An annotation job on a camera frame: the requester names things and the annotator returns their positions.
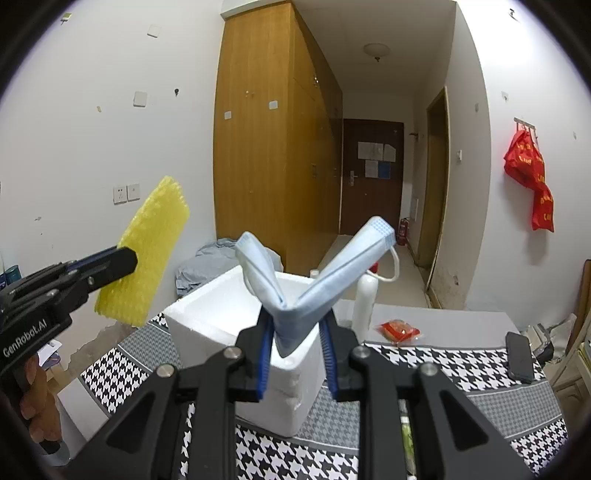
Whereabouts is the dark brown entrance door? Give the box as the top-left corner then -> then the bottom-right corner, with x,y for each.
339,119 -> 405,237

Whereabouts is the blue face mask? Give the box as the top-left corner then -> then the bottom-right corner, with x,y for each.
234,215 -> 400,357

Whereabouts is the yellow foam net sleeve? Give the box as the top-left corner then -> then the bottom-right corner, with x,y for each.
93,175 -> 190,329

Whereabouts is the person's left hand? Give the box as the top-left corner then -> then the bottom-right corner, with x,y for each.
19,356 -> 62,445

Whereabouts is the black smartphone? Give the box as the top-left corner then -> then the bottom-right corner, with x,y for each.
505,331 -> 537,384

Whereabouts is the white pump bottle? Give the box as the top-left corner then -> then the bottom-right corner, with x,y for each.
352,262 -> 381,343

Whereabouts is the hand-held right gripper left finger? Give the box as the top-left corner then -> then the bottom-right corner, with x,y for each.
65,318 -> 278,480

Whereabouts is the wall hook rack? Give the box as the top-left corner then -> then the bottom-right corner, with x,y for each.
513,116 -> 539,139

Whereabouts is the white wall socket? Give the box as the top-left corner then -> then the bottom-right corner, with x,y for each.
113,183 -> 141,204

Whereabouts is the wooden wardrobe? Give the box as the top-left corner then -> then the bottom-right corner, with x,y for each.
213,0 -> 345,274

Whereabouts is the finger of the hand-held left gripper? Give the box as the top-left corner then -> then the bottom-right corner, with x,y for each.
69,247 -> 139,291
60,248 -> 120,273

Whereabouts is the red plastic bag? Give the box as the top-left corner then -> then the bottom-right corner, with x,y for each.
503,128 -> 555,233

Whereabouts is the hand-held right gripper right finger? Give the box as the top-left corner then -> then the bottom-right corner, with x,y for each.
318,316 -> 536,480

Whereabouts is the white foam box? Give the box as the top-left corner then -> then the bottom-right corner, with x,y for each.
163,265 -> 357,438

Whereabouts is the grey crumpled cloth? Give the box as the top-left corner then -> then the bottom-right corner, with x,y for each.
175,238 -> 284,299

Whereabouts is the light wooden side door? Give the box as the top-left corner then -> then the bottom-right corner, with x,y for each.
417,86 -> 450,269

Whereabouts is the red snack packet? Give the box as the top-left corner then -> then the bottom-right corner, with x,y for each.
374,319 -> 422,345

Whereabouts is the houndstooth tablecloth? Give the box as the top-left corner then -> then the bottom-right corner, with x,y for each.
80,298 -> 570,480

